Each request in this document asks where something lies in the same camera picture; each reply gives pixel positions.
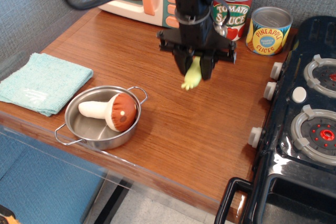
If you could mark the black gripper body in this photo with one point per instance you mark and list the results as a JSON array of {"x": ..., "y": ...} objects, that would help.
[{"x": 199, "y": 38}]

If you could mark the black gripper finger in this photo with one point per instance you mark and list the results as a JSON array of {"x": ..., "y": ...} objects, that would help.
[
  {"x": 183, "y": 60},
  {"x": 207, "y": 64}
]

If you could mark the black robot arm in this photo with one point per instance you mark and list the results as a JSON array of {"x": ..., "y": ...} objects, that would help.
[{"x": 190, "y": 12}]

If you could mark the small steel pot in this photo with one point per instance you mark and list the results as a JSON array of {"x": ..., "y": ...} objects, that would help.
[{"x": 95, "y": 132}]

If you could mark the tomato sauce can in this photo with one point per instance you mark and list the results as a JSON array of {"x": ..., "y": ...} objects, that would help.
[{"x": 236, "y": 14}]

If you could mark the pineapple slices can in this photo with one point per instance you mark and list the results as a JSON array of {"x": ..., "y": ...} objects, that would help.
[{"x": 268, "y": 30}]

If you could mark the plush brown mushroom toy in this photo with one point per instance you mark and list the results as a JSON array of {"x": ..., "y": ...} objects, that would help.
[{"x": 119, "y": 112}]

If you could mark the light teal folded cloth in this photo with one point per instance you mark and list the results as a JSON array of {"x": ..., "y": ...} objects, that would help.
[{"x": 45, "y": 84}]

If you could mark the black toy stove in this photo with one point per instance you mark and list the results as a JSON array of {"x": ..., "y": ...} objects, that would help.
[{"x": 294, "y": 168}]

